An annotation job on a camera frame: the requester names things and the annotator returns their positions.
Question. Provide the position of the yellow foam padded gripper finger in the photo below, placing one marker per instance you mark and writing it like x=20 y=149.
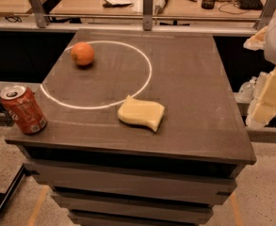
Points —
x=262 y=108

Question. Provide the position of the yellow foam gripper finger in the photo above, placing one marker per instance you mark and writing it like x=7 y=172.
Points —
x=257 y=41

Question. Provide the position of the orange fruit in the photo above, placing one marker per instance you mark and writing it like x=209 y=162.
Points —
x=82 y=54

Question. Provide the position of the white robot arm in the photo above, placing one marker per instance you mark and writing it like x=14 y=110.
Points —
x=270 y=42

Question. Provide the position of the clear plastic bottle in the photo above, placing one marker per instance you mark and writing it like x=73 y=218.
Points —
x=245 y=92

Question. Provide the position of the black round tape roll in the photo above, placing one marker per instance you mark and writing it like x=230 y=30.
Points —
x=208 y=4

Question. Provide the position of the yellow sponge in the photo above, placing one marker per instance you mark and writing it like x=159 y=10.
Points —
x=141 y=112

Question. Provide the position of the dark brown wooden table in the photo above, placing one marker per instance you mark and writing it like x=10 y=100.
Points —
x=110 y=173

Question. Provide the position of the red soda can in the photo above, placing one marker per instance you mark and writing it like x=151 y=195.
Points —
x=20 y=103

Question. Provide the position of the grey metal railing bracket right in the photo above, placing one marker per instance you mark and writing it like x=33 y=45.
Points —
x=266 y=14

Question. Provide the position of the grey metal railing bracket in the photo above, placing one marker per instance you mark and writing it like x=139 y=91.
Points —
x=266 y=14
x=147 y=15
x=40 y=17

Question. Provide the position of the grey metal railing bracket middle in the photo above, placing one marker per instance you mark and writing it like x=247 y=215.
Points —
x=147 y=15

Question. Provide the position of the grey metal railing bracket left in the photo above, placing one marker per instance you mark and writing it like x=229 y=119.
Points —
x=40 y=17

